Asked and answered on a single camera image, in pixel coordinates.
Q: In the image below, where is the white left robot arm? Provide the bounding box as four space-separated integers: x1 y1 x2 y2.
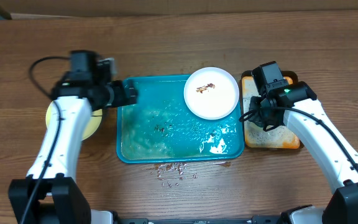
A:
8 80 138 223

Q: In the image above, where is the orange soapy tray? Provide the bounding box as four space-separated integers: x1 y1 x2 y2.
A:
240 70 303 149

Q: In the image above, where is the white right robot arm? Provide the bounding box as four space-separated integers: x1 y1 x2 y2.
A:
241 80 358 223

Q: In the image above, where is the white plate with sauce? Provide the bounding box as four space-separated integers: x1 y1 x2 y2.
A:
183 67 239 120

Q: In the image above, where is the teal plastic tray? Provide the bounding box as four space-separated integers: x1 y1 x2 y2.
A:
116 75 245 164

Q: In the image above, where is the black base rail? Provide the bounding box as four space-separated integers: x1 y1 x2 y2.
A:
91 205 326 224

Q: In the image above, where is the yellow plate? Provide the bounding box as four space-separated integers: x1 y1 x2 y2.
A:
45 103 104 140

